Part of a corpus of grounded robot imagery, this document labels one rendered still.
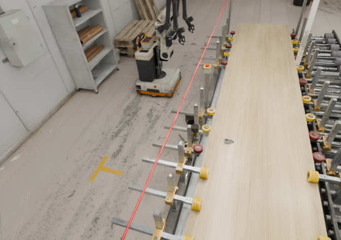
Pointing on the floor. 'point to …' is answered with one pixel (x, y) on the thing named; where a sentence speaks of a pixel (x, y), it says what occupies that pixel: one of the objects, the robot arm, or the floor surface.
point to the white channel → (309, 23)
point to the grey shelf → (78, 23)
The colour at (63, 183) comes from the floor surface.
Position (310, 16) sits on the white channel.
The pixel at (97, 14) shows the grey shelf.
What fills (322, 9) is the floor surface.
